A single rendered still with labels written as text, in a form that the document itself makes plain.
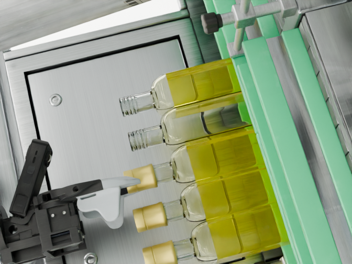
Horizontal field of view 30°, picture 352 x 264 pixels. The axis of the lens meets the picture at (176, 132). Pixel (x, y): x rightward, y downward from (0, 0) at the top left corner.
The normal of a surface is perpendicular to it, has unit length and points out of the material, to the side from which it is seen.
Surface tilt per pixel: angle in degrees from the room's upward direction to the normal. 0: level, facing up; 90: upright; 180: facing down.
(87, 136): 90
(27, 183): 92
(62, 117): 90
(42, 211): 90
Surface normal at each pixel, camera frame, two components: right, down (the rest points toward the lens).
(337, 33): -0.01, -0.32
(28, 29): 0.24, 0.85
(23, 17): 0.18, 0.71
